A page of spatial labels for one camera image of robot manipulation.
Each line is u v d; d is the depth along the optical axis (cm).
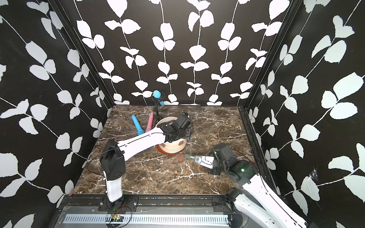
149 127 104
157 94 93
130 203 75
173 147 84
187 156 78
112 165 47
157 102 97
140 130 101
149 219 70
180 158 91
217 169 59
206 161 60
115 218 70
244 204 59
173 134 61
